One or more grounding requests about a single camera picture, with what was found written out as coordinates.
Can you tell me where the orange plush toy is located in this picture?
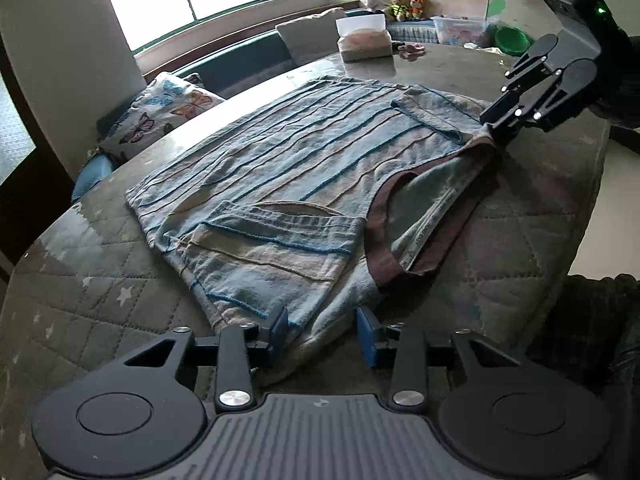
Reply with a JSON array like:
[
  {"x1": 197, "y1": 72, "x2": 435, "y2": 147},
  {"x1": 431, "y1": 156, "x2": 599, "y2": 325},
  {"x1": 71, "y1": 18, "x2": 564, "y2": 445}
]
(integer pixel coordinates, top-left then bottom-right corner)
[{"x1": 387, "y1": 0, "x2": 427, "y2": 22}]

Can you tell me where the clear plastic storage box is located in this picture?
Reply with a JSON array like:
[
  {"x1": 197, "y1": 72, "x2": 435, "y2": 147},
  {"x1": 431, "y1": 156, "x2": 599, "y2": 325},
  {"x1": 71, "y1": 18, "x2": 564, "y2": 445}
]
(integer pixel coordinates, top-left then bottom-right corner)
[{"x1": 432, "y1": 16, "x2": 499, "y2": 48}]

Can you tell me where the butterfly print cushion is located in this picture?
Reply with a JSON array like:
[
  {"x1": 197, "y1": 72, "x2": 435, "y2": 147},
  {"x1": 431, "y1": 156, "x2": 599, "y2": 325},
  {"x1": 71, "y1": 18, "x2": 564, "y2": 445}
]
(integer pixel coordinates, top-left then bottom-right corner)
[{"x1": 99, "y1": 73, "x2": 224, "y2": 162}]

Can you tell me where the beige plain cushion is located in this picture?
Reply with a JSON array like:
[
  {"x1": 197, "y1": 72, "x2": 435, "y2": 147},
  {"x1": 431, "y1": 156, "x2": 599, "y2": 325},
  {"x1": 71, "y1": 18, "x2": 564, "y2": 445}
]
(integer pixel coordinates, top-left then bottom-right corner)
[{"x1": 276, "y1": 8, "x2": 346, "y2": 66}]

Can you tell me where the pink small table item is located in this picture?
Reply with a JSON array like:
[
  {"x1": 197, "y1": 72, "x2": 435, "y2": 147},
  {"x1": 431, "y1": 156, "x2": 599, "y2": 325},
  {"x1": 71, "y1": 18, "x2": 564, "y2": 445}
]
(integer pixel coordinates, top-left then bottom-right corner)
[{"x1": 398, "y1": 44, "x2": 426, "y2": 62}]

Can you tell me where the blue striped knit garment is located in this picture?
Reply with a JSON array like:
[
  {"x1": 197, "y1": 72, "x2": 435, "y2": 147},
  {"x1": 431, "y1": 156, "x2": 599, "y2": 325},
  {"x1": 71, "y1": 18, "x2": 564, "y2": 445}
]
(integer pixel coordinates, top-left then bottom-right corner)
[{"x1": 126, "y1": 76, "x2": 494, "y2": 365}]

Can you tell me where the dark green sofa bench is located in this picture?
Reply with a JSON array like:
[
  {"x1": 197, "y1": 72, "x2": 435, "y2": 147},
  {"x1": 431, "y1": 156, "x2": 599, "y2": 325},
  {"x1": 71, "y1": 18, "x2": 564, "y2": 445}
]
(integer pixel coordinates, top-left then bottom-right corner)
[{"x1": 70, "y1": 5, "x2": 369, "y2": 204}]

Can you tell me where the blue seat cushion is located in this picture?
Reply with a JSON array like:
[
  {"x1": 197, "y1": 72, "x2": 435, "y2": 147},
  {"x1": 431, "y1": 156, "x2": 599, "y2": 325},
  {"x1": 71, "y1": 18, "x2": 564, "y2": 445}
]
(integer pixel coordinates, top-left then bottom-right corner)
[{"x1": 72, "y1": 153, "x2": 117, "y2": 204}]

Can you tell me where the white tissue box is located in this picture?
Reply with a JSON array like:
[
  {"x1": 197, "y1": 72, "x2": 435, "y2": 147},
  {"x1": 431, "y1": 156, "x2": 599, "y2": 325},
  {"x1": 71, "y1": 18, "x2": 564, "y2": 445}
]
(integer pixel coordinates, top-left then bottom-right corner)
[{"x1": 335, "y1": 13, "x2": 393, "y2": 63}]

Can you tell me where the green plastic bowl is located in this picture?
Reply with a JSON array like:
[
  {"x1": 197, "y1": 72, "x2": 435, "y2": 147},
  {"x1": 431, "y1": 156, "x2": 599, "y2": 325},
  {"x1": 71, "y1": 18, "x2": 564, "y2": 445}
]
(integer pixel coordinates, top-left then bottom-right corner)
[{"x1": 494, "y1": 26, "x2": 530, "y2": 56}]

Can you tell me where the black white plush toy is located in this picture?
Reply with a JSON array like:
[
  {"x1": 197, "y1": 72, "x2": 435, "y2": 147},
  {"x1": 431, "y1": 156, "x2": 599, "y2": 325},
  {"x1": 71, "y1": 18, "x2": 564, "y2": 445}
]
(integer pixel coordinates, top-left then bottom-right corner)
[{"x1": 364, "y1": 0, "x2": 388, "y2": 12}]

